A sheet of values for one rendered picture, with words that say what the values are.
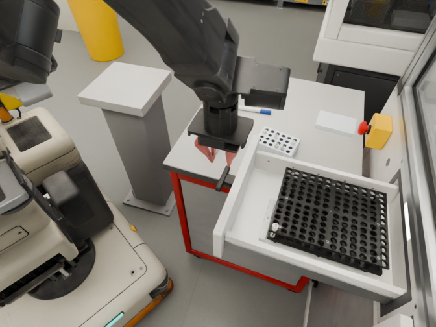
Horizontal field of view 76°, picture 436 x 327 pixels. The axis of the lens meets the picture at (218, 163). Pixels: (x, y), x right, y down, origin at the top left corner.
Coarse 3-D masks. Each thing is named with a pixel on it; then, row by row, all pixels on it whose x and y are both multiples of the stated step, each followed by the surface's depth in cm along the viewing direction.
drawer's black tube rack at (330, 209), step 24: (288, 192) 61; (312, 192) 61; (336, 192) 62; (360, 192) 61; (288, 216) 57; (312, 216) 61; (336, 216) 60; (360, 216) 57; (384, 216) 57; (288, 240) 57; (312, 240) 57; (336, 240) 54; (360, 240) 54; (384, 240) 54; (360, 264) 53
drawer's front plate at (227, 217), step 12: (252, 144) 67; (252, 156) 65; (240, 168) 62; (252, 168) 72; (240, 180) 60; (240, 192) 61; (228, 204) 56; (228, 216) 54; (216, 228) 52; (228, 228) 58; (216, 240) 53; (216, 252) 58
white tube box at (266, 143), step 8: (264, 128) 90; (272, 128) 90; (264, 136) 88; (272, 136) 88; (280, 136) 88; (288, 136) 88; (264, 144) 85; (272, 144) 85; (280, 144) 85; (288, 144) 85; (296, 144) 85; (272, 152) 85; (280, 152) 83; (288, 152) 84
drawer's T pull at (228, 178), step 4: (224, 168) 64; (228, 168) 64; (224, 172) 63; (228, 172) 64; (224, 176) 62; (228, 176) 62; (232, 176) 62; (220, 180) 62; (224, 180) 62; (228, 180) 62; (232, 180) 62; (220, 184) 61; (224, 184) 62; (228, 184) 62; (216, 188) 60; (220, 188) 60
